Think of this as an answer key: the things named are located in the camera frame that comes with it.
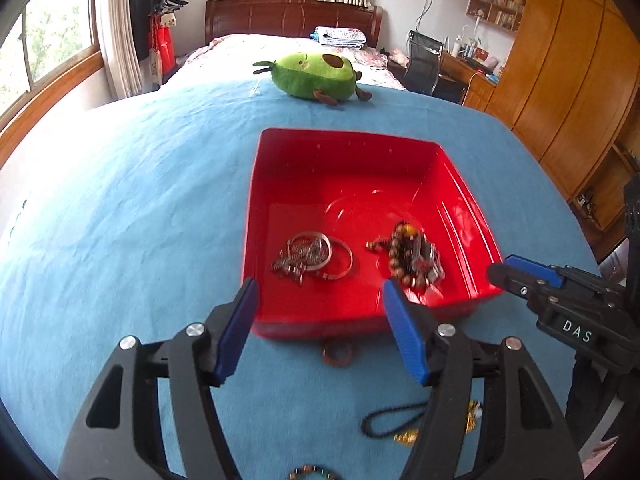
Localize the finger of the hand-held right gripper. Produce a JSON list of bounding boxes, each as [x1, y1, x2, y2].
[[502, 255, 601, 291], [487, 261, 553, 312]]

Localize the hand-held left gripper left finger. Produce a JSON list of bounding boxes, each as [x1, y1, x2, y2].
[[57, 277, 260, 480]]

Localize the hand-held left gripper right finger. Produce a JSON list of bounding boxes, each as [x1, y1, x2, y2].
[[382, 280, 583, 480]]

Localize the wooden bead bracelet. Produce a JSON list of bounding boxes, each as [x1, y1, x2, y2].
[[367, 221, 441, 295]]

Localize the silver chain bracelet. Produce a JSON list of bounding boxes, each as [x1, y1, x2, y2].
[[271, 237, 328, 286]]

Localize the silver bangle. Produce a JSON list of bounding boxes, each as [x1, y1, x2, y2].
[[286, 230, 333, 273], [315, 240, 354, 281]]

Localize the red tin box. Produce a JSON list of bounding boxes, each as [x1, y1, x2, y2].
[[241, 127, 503, 342]]

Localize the blue tablecloth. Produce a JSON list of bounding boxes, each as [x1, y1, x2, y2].
[[0, 77, 616, 480]]

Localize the wooden wardrobe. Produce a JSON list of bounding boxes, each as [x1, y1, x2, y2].
[[485, 0, 640, 261]]

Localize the wooden desk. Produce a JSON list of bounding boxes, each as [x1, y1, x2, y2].
[[440, 50, 499, 112]]

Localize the black office chair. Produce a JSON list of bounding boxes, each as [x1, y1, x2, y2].
[[402, 30, 468, 104]]

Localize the green avocado plush toy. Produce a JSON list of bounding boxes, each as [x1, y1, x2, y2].
[[252, 51, 373, 110]]

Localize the bed with floral bedding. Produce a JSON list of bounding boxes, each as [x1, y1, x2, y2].
[[170, 34, 408, 94]]

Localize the red bag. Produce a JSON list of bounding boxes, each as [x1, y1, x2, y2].
[[159, 25, 177, 73]]

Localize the folded blanket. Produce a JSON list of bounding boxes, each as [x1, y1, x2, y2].
[[315, 26, 369, 50]]

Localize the wooden headboard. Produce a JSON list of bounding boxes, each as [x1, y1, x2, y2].
[[205, 0, 383, 54]]

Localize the beige curtain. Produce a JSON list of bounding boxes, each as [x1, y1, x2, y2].
[[95, 0, 144, 102]]

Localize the coat rack with clothes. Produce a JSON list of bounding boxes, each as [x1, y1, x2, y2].
[[129, 0, 190, 92]]

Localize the brown ring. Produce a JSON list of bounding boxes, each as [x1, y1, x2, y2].
[[321, 341, 353, 368]]

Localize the black cord with gold charm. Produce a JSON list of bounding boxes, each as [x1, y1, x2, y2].
[[361, 402, 433, 446]]

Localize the colourful bead bracelet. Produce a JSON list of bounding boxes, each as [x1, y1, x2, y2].
[[287, 464, 341, 480]]

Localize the wall shelf with books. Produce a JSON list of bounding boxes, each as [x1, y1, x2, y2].
[[466, 0, 527, 36]]

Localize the large wooden frame window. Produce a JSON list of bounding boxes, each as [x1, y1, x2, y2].
[[0, 0, 104, 167]]

